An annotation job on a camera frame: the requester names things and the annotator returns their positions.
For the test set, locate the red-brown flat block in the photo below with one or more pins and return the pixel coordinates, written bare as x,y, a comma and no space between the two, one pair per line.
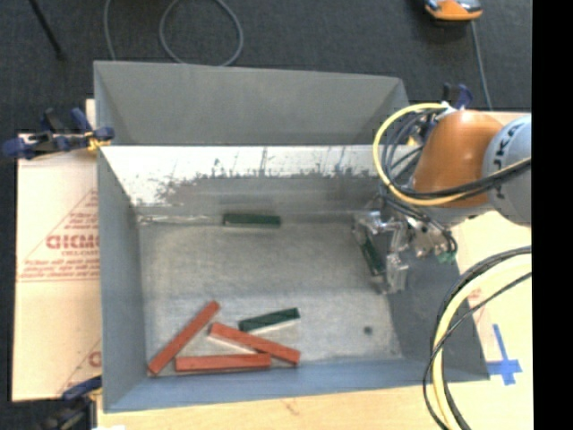
223,362
255,343
183,337

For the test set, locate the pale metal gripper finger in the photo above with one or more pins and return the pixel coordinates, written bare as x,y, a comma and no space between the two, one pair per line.
368,226
396,267

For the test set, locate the dark green block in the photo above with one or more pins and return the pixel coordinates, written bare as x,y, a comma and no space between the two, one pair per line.
268,320
251,220
375,258

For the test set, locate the grey metal bin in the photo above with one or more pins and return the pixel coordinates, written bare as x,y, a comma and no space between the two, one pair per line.
268,262

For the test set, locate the brown cardboard board red print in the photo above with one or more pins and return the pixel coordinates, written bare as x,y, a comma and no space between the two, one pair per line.
53,294

